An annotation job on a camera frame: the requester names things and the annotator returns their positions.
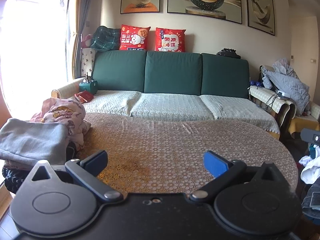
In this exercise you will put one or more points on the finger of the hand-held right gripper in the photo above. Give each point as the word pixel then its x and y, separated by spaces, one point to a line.
pixel 310 136

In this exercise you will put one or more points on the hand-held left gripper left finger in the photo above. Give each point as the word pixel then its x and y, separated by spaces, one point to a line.
pixel 96 162

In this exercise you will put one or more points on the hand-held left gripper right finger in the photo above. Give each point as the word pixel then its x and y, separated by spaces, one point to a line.
pixel 214 165

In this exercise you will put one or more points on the yellow tablecloth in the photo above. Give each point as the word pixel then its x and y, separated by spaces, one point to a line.
pixel 302 126

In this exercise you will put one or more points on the white cloth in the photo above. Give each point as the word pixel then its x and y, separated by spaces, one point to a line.
pixel 311 167

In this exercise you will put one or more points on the golden lace tablecloth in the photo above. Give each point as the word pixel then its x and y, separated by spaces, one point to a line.
pixel 175 150

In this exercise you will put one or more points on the pink printed pajamas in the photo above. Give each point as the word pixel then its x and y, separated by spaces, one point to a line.
pixel 65 115

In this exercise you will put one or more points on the armchair with cream cover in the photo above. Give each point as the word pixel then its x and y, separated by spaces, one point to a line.
pixel 265 100

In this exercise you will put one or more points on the grey jacket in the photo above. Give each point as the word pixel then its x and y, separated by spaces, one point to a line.
pixel 287 82

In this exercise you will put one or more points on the dark denim cloth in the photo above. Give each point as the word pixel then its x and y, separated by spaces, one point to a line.
pixel 312 200

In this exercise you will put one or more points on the red book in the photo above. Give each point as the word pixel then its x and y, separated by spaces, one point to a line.
pixel 85 97

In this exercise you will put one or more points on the grey folded garment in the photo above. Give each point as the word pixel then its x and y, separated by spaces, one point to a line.
pixel 32 140

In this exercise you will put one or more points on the blue dumbbell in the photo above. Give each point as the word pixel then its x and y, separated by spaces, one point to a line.
pixel 258 83

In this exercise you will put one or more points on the white patterned bag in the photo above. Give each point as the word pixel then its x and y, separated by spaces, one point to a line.
pixel 87 62

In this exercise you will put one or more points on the green sofa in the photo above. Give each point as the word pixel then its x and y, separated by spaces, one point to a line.
pixel 172 72

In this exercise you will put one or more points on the black massager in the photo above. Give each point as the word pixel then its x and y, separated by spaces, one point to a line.
pixel 228 53

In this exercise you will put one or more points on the pink plush toy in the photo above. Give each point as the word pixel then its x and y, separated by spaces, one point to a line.
pixel 86 41

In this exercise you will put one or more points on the green plaid blanket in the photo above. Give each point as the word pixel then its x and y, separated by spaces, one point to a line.
pixel 105 38

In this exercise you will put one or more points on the red printed cushion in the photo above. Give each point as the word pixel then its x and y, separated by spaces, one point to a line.
pixel 133 37
pixel 171 40

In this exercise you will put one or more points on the curved shape framed painting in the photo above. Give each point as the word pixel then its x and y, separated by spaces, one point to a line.
pixel 260 10

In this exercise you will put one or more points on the bright window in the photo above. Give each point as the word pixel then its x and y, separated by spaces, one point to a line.
pixel 30 42

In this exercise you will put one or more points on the grey beige curtain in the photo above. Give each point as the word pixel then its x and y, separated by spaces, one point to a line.
pixel 80 17

